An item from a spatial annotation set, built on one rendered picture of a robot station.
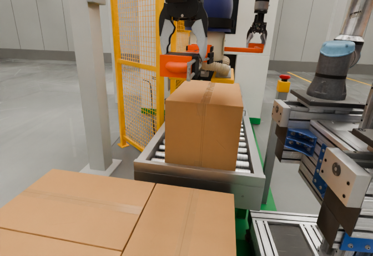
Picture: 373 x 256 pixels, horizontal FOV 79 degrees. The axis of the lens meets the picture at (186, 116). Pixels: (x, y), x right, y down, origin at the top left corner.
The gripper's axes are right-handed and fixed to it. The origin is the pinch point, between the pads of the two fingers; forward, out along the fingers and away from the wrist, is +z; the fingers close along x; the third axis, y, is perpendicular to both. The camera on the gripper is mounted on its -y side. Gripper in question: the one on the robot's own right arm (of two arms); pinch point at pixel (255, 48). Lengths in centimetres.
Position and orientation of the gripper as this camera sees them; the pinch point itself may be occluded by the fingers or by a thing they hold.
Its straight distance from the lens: 145.5
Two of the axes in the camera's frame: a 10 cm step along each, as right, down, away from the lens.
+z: -0.5, 9.4, 3.3
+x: 9.8, 1.0, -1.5
